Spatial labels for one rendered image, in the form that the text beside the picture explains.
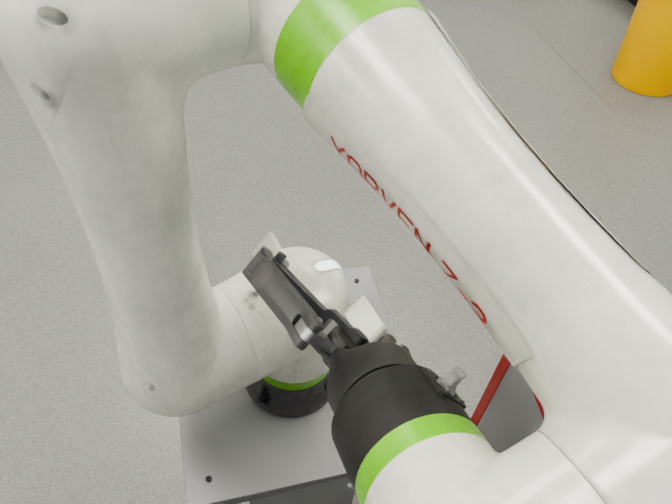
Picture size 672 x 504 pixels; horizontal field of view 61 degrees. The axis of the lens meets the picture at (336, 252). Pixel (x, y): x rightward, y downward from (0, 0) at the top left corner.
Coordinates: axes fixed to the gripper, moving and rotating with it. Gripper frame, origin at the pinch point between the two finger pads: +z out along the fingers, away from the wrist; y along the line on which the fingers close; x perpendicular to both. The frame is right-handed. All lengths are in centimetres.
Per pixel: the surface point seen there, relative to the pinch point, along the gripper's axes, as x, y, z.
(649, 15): -150, -150, 177
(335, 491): 36, -46, 21
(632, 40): -142, -159, 186
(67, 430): 99, -25, 88
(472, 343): 8, -111, 81
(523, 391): -1, -59, 16
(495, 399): 6, -68, 26
